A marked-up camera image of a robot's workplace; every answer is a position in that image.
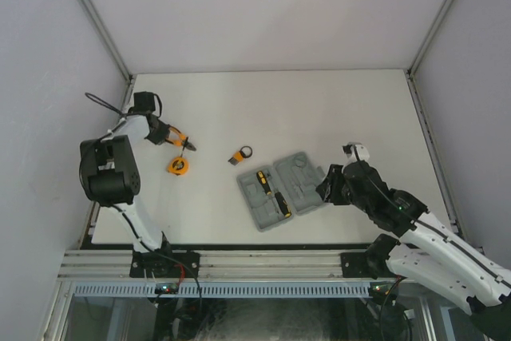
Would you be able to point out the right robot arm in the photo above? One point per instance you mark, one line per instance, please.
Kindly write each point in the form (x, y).
(417, 245)

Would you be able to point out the aluminium front rail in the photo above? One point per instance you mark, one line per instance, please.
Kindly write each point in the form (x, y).
(213, 265)

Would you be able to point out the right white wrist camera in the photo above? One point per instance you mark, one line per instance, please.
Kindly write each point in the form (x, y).
(355, 152)

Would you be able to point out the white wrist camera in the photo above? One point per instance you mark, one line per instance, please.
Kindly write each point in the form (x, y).
(143, 103)
(355, 152)

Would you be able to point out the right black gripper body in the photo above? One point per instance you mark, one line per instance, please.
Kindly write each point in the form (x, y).
(338, 192)

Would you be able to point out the right aluminium frame post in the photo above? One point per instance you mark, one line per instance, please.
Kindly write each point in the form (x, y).
(431, 34)

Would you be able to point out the slotted grey cable duct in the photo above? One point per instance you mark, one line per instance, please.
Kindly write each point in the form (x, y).
(229, 290)

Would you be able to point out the hex key set orange holder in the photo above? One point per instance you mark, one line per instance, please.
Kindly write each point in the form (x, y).
(240, 155)

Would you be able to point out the left aluminium frame post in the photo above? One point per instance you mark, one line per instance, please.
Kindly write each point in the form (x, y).
(106, 39)

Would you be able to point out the orange handled pliers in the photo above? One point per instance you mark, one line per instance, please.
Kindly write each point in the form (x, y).
(179, 139)

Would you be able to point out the small black screwdriver bit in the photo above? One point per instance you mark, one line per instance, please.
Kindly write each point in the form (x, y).
(183, 151)

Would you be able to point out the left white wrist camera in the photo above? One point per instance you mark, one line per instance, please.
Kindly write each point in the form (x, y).
(143, 103)

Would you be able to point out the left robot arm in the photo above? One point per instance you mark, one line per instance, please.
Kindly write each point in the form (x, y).
(109, 176)

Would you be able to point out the orange tape measure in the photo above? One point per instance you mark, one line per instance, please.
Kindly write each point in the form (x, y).
(178, 166)

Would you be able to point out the black yellow screwdriver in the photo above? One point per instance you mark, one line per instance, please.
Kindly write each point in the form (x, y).
(280, 202)
(263, 180)

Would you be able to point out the grey plastic tool case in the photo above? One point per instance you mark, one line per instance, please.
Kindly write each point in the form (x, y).
(295, 177)

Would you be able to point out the aluminium frame post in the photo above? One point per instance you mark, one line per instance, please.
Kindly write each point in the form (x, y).
(431, 34)
(106, 39)

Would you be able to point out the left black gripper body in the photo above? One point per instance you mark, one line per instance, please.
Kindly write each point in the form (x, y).
(158, 134)

